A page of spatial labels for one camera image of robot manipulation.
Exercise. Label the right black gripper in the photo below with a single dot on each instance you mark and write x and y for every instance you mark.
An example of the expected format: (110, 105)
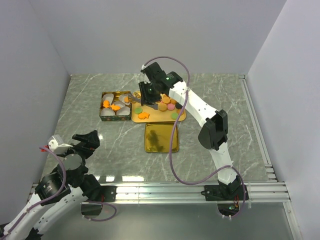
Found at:
(145, 99)

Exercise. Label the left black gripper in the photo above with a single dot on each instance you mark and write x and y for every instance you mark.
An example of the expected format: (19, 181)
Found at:
(89, 143)

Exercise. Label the metal tongs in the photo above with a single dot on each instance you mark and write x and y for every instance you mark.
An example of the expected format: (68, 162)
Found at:
(133, 99)

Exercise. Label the orange fish cookie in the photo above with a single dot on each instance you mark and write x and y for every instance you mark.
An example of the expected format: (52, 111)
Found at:
(106, 104)
(115, 107)
(143, 115)

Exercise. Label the gold tin lid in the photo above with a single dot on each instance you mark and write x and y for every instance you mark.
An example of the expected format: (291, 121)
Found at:
(157, 137)

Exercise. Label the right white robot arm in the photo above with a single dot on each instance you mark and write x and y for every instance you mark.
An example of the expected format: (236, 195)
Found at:
(213, 135)

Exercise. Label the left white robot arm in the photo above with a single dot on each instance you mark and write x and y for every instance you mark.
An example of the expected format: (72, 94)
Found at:
(68, 184)

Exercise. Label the green round cookie left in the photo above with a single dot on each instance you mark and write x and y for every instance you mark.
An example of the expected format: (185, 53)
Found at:
(138, 110)

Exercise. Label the green round cookie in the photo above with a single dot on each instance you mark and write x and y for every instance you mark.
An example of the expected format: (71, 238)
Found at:
(174, 115)
(138, 110)

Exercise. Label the yellow serving tray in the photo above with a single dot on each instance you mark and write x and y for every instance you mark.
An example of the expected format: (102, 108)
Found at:
(155, 115)

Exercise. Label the pink round cookie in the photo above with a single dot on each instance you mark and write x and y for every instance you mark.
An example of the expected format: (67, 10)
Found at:
(171, 107)

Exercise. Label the black round cookie lower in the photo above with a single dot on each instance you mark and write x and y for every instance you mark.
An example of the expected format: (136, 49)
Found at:
(178, 106)

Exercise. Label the green round cookie right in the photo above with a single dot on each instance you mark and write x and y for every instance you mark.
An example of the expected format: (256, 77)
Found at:
(174, 115)

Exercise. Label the green square cookie tin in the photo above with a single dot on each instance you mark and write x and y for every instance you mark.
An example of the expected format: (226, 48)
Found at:
(115, 98)

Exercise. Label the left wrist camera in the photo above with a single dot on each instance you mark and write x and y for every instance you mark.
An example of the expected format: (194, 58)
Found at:
(56, 145)

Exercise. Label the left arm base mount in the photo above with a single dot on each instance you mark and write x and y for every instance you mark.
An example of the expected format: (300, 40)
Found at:
(106, 208)

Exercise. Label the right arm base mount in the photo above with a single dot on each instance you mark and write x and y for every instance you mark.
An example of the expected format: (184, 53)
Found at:
(229, 204)

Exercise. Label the aluminium rail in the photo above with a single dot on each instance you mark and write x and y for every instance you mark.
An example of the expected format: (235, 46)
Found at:
(177, 193)

